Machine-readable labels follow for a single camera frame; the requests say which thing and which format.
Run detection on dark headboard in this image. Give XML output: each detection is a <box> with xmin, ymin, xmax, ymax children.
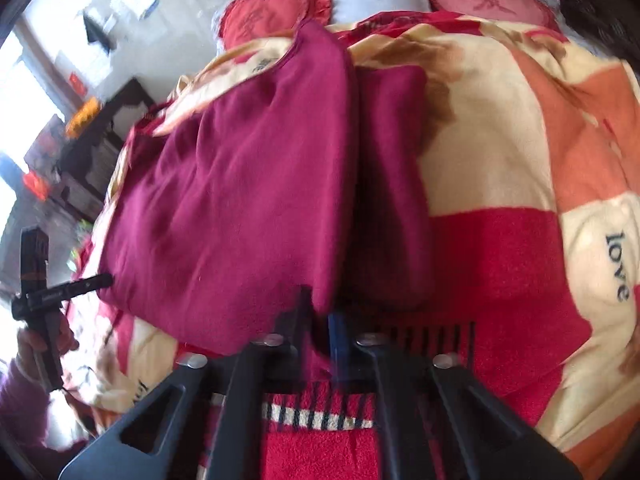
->
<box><xmin>542</xmin><ymin>0</ymin><xmax>633</xmax><ymax>63</ymax></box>

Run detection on orange plastic basket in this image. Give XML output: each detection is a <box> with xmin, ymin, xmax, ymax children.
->
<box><xmin>65</xmin><ymin>98</ymin><xmax>102</xmax><ymax>139</ymax></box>

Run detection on red and cream printed blanket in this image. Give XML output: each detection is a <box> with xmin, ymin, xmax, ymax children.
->
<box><xmin>65</xmin><ymin>10</ymin><xmax>640</xmax><ymax>480</ymax></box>

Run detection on dark wooden table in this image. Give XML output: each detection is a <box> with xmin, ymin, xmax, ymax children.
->
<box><xmin>54</xmin><ymin>77</ymin><xmax>157</xmax><ymax>222</ymax></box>

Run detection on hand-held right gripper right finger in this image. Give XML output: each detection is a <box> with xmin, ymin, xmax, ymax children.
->
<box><xmin>327</xmin><ymin>314</ymin><xmax>584</xmax><ymax>480</ymax></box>

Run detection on person's left forearm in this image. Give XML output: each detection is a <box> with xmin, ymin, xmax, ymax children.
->
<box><xmin>0</xmin><ymin>357</ymin><xmax>93</xmax><ymax>463</ymax></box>

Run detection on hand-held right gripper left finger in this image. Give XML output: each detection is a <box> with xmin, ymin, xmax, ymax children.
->
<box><xmin>60</xmin><ymin>286</ymin><xmax>315</xmax><ymax>480</ymax></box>

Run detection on maroon fleece garment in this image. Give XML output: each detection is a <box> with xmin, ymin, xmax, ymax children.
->
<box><xmin>97</xmin><ymin>19</ymin><xmax>435</xmax><ymax>386</ymax></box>

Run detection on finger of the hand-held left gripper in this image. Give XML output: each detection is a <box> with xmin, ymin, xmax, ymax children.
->
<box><xmin>59</xmin><ymin>273</ymin><xmax>114</xmax><ymax>299</ymax></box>

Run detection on red gift box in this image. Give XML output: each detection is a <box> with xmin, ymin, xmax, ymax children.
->
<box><xmin>22</xmin><ymin>170</ymin><xmax>54</xmax><ymax>202</ymax></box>

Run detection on person's left hand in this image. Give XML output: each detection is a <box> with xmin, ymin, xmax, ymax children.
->
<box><xmin>17</xmin><ymin>309</ymin><xmax>81</xmax><ymax>379</ymax></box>

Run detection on dark wall fixture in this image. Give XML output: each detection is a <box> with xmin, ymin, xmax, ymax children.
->
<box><xmin>82</xmin><ymin>9</ymin><xmax>119</xmax><ymax>54</ymax></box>

